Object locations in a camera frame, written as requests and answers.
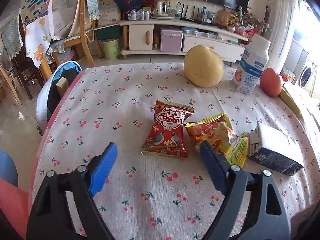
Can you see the golden ornament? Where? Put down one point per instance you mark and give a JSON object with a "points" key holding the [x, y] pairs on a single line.
{"points": [[225, 18]]}

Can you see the dark green storage box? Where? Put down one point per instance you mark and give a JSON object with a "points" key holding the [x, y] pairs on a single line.
{"points": [[108, 32]]}

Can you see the white and dark carton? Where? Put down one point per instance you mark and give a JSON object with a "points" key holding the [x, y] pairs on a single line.
{"points": [[275, 142]]}

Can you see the light blue chair cover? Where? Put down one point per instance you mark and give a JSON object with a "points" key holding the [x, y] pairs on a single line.
{"points": [[92, 3]]}

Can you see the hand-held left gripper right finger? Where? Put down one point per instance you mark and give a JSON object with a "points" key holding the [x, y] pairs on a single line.
{"points": [[212, 165]]}

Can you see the yellow orange snack packet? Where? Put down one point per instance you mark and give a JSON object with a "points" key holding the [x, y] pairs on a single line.
{"points": [[215, 130]]}

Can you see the yellow pear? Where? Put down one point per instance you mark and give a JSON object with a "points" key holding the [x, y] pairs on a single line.
{"points": [[203, 66]]}

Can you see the white washing machine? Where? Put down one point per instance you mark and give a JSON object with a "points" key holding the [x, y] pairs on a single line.
{"points": [[307, 73]]}

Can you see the grey lace chair cover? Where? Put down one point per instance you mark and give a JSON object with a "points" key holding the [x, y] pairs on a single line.
{"points": [[10, 40]]}

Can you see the cherry print tablecloth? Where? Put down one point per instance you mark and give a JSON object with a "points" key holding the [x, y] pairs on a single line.
{"points": [[150, 205]]}

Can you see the white packaged sack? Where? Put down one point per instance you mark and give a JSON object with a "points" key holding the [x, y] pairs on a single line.
{"points": [[108, 12]]}

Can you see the white printed cloth cover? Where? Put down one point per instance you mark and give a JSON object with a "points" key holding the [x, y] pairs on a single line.
{"points": [[62, 12]]}

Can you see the green waste bin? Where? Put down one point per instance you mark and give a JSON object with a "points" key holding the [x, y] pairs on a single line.
{"points": [[111, 50]]}

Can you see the red patterned snack packet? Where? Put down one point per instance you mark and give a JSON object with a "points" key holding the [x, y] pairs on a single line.
{"points": [[166, 130]]}

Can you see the dried flower bunch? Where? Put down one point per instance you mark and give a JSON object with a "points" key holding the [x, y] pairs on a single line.
{"points": [[252, 21]]}

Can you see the glass electric kettle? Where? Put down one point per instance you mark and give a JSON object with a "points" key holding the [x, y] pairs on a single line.
{"points": [[162, 8]]}

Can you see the white curtain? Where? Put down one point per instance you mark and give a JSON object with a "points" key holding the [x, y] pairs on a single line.
{"points": [[282, 17]]}

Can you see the light wooden chair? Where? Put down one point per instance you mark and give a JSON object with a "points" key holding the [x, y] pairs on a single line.
{"points": [[83, 42]]}

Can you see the orange print tablecloth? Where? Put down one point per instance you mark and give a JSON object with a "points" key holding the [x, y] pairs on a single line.
{"points": [[37, 37]]}

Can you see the pack of small bottles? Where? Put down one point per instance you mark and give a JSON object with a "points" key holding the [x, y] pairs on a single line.
{"points": [[140, 15]]}

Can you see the red apple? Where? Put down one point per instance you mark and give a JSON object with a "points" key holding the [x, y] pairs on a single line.
{"points": [[271, 82]]}

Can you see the black router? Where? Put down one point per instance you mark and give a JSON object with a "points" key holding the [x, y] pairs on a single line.
{"points": [[190, 17]]}

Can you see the yellow box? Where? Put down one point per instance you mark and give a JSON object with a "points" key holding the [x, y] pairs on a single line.
{"points": [[290, 100]]}

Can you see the white plastic bottle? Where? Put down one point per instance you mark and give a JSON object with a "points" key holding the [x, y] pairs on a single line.
{"points": [[250, 67]]}

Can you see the green yellow snack packet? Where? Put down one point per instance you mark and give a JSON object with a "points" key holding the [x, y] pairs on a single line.
{"points": [[237, 155]]}

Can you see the dark wooden chair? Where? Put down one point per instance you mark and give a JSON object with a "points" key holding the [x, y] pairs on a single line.
{"points": [[25, 75]]}

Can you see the wooden block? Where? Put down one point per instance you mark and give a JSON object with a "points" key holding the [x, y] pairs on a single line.
{"points": [[62, 87]]}

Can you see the blue round object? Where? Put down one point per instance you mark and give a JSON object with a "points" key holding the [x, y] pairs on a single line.
{"points": [[7, 170]]}

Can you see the green label water bottle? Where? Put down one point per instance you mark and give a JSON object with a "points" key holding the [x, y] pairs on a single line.
{"points": [[178, 11]]}

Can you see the white television cabinet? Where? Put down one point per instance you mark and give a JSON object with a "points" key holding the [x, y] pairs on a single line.
{"points": [[137, 37]]}

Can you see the chair with blue jacket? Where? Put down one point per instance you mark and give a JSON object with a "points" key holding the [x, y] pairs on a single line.
{"points": [[42, 100]]}

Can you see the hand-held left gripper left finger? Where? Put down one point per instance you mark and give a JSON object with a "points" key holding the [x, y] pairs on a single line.
{"points": [[103, 170]]}

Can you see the pink storage box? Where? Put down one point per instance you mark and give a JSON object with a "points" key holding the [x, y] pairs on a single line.
{"points": [[171, 40]]}

